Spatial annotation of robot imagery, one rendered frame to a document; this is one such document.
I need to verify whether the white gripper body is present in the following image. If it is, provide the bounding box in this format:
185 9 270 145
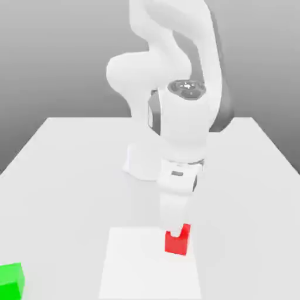
159 190 192 224

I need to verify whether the small green cube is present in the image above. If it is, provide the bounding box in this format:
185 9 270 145
0 262 26 300

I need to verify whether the small red cube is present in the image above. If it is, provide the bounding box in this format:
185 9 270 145
164 223 191 257

